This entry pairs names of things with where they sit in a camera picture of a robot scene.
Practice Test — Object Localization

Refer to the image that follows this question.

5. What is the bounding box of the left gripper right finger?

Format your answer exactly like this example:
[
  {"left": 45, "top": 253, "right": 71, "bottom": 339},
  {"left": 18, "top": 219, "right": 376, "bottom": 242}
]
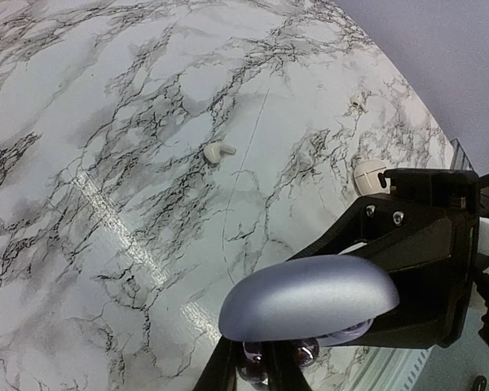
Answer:
[{"left": 264, "top": 341, "right": 310, "bottom": 391}]

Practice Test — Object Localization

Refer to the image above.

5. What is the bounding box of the white charging case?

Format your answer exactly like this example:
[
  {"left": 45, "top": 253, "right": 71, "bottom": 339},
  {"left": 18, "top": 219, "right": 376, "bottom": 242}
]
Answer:
[{"left": 353, "top": 159, "right": 390, "bottom": 196}]

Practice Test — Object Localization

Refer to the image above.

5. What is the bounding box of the purple earbud charging case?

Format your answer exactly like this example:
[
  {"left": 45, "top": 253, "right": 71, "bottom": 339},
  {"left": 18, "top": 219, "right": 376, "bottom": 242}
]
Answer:
[{"left": 218, "top": 254, "right": 399, "bottom": 346}]

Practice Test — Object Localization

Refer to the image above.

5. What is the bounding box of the white loose earbud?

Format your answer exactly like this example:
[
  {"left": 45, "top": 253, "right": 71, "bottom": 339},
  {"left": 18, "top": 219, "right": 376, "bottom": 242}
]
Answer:
[
  {"left": 350, "top": 93, "right": 368, "bottom": 112},
  {"left": 203, "top": 143, "right": 236, "bottom": 165}
]

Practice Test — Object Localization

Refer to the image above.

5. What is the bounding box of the purple earbud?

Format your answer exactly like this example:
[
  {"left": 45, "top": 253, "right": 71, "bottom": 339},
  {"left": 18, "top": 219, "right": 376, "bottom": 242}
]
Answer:
[{"left": 236, "top": 338, "right": 320, "bottom": 389}]

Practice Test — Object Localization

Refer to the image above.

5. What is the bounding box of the far white loose earbud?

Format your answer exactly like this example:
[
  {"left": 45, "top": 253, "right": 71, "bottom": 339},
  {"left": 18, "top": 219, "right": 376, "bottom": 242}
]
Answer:
[{"left": 350, "top": 93, "right": 368, "bottom": 112}]

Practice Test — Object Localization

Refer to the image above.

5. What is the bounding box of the near white loose earbud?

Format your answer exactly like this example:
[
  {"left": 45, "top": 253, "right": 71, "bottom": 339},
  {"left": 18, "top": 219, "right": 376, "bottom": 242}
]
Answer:
[{"left": 203, "top": 143, "right": 236, "bottom": 165}]

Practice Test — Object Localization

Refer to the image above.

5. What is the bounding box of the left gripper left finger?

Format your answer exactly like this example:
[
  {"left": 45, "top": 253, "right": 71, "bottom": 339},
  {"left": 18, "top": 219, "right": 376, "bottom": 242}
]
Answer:
[{"left": 195, "top": 337, "right": 241, "bottom": 391}]

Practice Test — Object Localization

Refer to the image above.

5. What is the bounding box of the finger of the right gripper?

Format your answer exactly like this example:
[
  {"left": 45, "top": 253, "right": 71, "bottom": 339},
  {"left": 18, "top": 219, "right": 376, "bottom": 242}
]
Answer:
[
  {"left": 292, "top": 199, "right": 471, "bottom": 271},
  {"left": 338, "top": 286, "right": 469, "bottom": 349}
]

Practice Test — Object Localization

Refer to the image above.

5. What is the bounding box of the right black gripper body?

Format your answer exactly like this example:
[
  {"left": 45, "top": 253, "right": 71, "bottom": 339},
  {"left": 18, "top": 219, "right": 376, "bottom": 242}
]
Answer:
[{"left": 386, "top": 169, "right": 489, "bottom": 345}]

